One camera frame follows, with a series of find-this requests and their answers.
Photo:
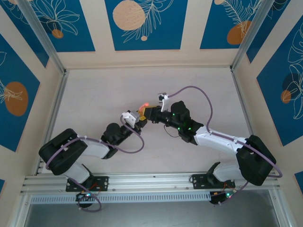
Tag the white pink earbud charging case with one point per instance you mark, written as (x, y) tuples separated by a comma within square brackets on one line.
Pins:
[(144, 106)]

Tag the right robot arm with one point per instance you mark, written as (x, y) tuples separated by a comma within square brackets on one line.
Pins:
[(217, 138)]

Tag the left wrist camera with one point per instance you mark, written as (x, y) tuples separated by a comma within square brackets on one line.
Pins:
[(130, 117)]

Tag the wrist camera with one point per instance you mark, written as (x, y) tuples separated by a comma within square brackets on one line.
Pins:
[(162, 97), (130, 117)]

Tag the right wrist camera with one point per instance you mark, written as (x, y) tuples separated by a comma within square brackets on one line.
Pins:
[(162, 97)]

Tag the wide aluminium base rail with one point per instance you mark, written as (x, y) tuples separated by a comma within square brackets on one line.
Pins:
[(151, 182)]

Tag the aluminium side rail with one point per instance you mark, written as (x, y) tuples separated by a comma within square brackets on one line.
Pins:
[(241, 94), (59, 94)]

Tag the aluminium frame post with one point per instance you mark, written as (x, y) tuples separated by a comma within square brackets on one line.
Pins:
[(249, 35), (42, 35)]

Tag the aluminium frame bar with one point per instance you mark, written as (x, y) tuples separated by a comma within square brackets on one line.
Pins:
[(22, 210), (278, 208)]

